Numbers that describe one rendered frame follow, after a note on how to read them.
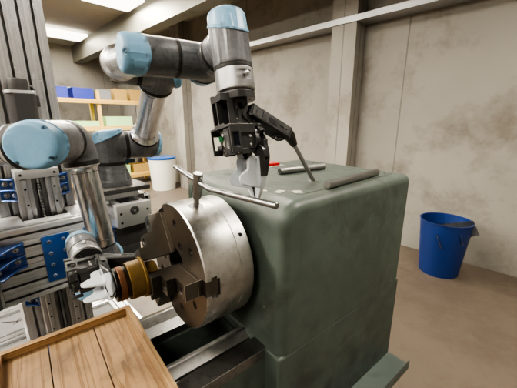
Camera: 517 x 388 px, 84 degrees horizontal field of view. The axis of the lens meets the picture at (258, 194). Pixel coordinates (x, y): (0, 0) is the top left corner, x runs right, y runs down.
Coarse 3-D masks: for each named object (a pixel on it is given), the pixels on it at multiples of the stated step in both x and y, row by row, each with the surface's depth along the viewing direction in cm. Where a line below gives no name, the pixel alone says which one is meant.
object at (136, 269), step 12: (132, 264) 64; (144, 264) 64; (156, 264) 67; (120, 276) 61; (132, 276) 62; (144, 276) 63; (120, 288) 60; (132, 288) 62; (144, 288) 63; (120, 300) 62
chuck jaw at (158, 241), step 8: (152, 216) 71; (160, 216) 72; (152, 224) 70; (160, 224) 71; (152, 232) 70; (160, 232) 70; (168, 232) 72; (144, 240) 70; (152, 240) 69; (160, 240) 70; (168, 240) 71; (144, 248) 67; (152, 248) 68; (160, 248) 69; (168, 248) 70; (136, 256) 69; (144, 256) 67; (152, 256) 68; (160, 256) 71
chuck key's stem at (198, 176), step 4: (196, 172) 64; (200, 172) 64; (196, 176) 64; (200, 176) 64; (196, 180) 64; (200, 180) 64; (192, 184) 65; (196, 184) 64; (192, 188) 65; (196, 188) 65; (200, 188) 65; (192, 192) 66; (196, 192) 65; (200, 192) 66; (192, 196) 66; (196, 196) 66; (200, 196) 66; (196, 200) 66; (196, 204) 67; (196, 208) 67
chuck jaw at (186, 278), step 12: (180, 264) 68; (156, 276) 62; (168, 276) 62; (180, 276) 62; (192, 276) 62; (156, 288) 63; (168, 288) 61; (180, 288) 61; (192, 288) 60; (204, 288) 61; (216, 288) 62
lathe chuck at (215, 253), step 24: (168, 216) 70; (192, 216) 64; (216, 216) 66; (192, 240) 61; (216, 240) 63; (168, 264) 76; (192, 264) 63; (216, 264) 61; (240, 264) 65; (240, 288) 66; (192, 312) 68; (216, 312) 64
